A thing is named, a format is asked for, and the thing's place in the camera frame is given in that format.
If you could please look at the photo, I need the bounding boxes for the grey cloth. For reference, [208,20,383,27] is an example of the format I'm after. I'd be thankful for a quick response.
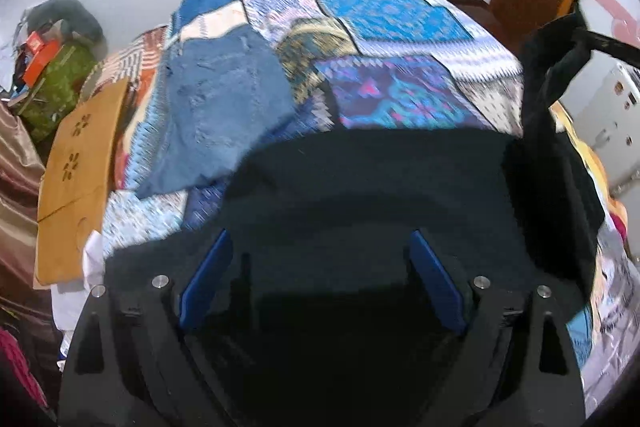
[29,0,109,54]

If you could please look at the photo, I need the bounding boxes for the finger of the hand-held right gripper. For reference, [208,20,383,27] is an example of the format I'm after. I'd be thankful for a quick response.
[575,26,640,68]

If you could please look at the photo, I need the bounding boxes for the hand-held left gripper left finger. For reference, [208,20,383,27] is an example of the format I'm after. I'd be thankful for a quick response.
[57,228,236,427]

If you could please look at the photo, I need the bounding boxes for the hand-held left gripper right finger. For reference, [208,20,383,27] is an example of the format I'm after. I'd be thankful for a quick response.
[408,230,587,427]

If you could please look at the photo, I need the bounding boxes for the silver printed plastic bag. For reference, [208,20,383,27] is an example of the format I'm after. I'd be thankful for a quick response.
[582,214,640,400]

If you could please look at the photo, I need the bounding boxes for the blue patchwork blanket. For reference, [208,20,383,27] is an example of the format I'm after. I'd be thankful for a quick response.
[102,0,526,264]

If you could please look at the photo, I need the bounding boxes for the yellow cloth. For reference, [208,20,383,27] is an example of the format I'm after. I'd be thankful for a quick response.
[550,102,629,229]

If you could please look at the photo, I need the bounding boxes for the white cloth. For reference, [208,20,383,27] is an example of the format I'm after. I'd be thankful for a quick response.
[50,231,107,334]

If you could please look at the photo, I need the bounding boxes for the orange patterned blanket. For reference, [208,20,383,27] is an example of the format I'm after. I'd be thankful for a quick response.
[94,26,172,188]

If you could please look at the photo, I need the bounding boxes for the black pants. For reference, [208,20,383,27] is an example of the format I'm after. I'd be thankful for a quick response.
[102,13,613,427]

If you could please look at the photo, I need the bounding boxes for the orange box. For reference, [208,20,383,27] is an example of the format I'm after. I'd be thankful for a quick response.
[22,31,62,86]

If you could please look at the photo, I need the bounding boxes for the blue jeans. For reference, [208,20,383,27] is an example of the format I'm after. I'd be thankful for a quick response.
[135,29,296,198]

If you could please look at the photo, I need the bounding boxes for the striped satin curtain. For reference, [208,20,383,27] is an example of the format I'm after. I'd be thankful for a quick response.
[0,102,62,408]

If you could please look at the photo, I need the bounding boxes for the green patterned bag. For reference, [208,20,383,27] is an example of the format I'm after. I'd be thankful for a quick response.
[19,42,101,144]

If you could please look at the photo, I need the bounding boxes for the wooden board with cut-outs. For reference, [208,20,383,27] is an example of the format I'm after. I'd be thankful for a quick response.
[35,79,132,289]

